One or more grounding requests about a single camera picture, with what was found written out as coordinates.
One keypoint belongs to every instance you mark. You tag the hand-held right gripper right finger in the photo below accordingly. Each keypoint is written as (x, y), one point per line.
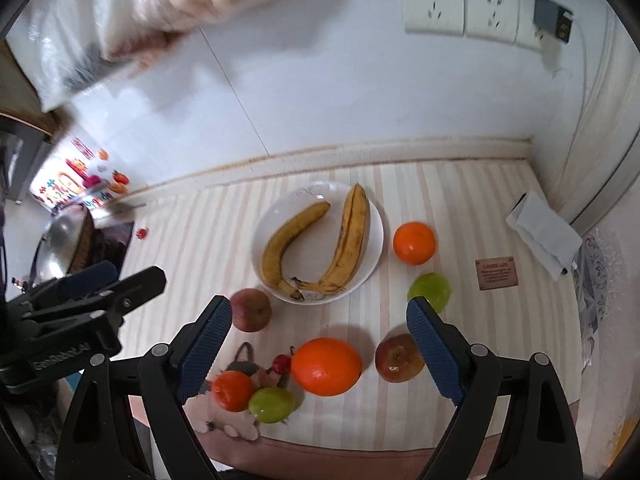
(435, 350)

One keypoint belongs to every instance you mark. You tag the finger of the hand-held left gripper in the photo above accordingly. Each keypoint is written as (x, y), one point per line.
(90, 276)
(127, 287)

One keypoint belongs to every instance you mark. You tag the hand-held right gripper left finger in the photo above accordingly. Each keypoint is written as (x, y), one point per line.
(205, 355)

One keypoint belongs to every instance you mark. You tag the red apple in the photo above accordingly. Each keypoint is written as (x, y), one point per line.
(397, 360)
(250, 310)

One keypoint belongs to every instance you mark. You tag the small orange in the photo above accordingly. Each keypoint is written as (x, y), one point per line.
(232, 391)

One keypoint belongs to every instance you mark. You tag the green apple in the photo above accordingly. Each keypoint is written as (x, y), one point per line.
(431, 290)
(271, 405)

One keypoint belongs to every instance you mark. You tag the medium orange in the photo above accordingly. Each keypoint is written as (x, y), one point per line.
(414, 243)

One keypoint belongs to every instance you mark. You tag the large orange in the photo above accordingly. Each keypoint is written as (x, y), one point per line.
(326, 366)

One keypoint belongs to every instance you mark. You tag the white round plate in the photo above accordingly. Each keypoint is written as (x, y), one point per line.
(320, 200)

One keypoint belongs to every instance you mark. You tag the metal wok pan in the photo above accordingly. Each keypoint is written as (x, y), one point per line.
(57, 245)

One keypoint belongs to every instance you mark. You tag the brown printed label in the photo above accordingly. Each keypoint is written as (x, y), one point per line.
(496, 273)

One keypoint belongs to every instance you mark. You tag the colourful printed sheet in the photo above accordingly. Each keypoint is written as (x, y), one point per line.
(75, 175)

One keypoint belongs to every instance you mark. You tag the spotted yellow banana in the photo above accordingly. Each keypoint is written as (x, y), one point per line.
(285, 240)
(352, 230)

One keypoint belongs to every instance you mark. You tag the white folded tissue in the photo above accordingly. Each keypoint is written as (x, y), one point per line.
(542, 232)

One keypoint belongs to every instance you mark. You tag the grey patterned cloth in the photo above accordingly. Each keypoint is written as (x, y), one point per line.
(592, 285)

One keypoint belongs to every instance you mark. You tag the clear plastic bag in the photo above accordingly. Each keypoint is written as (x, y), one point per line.
(150, 5)

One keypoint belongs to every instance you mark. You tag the grey plug adapter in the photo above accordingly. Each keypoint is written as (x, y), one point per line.
(550, 15)

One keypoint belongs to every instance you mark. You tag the white wall socket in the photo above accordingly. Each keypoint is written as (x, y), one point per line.
(492, 10)
(432, 5)

